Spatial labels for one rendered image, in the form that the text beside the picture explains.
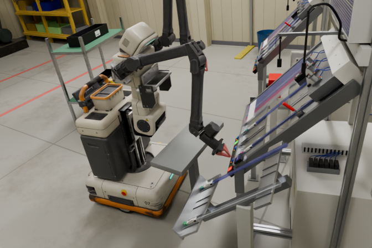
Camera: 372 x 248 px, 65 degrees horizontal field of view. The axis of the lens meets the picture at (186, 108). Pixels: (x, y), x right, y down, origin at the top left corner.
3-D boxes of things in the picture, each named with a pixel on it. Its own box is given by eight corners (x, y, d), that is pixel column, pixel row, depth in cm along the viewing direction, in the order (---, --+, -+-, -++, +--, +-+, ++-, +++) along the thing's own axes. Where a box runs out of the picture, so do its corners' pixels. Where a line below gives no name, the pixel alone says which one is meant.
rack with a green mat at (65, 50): (75, 126, 357) (43, 39, 303) (111, 93, 431) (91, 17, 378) (107, 129, 343) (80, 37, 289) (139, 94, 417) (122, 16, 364)
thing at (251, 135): (240, 169, 154) (235, 165, 154) (252, 108, 208) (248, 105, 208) (265, 150, 144) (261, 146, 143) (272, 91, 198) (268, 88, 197)
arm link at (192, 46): (201, 36, 144) (192, 40, 136) (208, 62, 148) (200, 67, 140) (133, 54, 167) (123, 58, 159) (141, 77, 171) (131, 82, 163)
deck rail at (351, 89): (242, 175, 154) (233, 168, 153) (242, 172, 155) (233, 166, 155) (365, 90, 114) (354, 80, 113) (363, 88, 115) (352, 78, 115)
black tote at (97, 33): (82, 46, 315) (79, 36, 309) (69, 47, 320) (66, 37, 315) (108, 32, 362) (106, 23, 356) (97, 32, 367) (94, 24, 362)
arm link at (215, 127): (195, 123, 166) (189, 130, 159) (207, 111, 159) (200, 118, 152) (210, 138, 165) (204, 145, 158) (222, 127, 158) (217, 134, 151)
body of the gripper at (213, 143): (224, 139, 164) (214, 131, 163) (221, 150, 155) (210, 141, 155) (217, 145, 167) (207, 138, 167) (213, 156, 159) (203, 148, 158)
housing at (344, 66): (356, 96, 118) (331, 73, 116) (339, 55, 158) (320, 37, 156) (375, 83, 113) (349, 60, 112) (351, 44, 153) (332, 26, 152)
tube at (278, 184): (185, 226, 125) (183, 224, 125) (186, 223, 126) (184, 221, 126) (280, 186, 94) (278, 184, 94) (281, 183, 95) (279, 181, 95)
